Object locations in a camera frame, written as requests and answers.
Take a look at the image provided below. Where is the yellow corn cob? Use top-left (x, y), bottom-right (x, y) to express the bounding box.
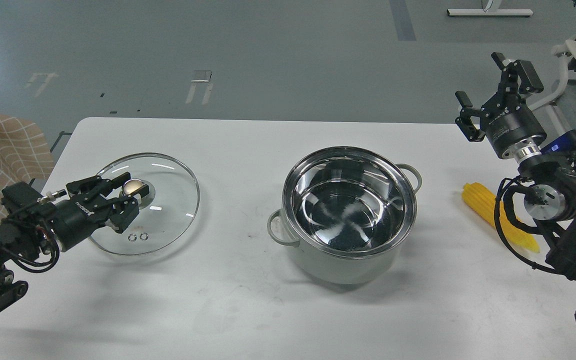
top-left (461, 182), bottom-right (541, 254)

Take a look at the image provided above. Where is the grey steel cooking pot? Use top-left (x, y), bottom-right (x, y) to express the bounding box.
top-left (267, 146), bottom-right (423, 285)

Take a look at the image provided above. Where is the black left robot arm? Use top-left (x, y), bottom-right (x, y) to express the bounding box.
top-left (0, 172), bottom-right (155, 312)

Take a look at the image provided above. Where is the white chair frame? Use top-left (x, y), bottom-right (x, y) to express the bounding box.
top-left (528, 35), bottom-right (576, 111)

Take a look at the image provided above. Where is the white table base bar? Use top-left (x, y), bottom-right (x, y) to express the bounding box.
top-left (446, 8), bottom-right (534, 18)

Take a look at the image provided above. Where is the glass pot lid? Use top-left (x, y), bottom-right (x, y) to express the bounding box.
top-left (89, 152), bottom-right (201, 256)

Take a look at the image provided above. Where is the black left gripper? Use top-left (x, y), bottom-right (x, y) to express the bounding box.
top-left (48, 172), bottom-right (151, 252)

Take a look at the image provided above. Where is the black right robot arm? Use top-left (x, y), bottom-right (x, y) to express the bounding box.
top-left (455, 52), bottom-right (576, 281)

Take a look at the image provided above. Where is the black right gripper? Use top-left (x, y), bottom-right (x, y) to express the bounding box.
top-left (455, 52), bottom-right (547, 159)

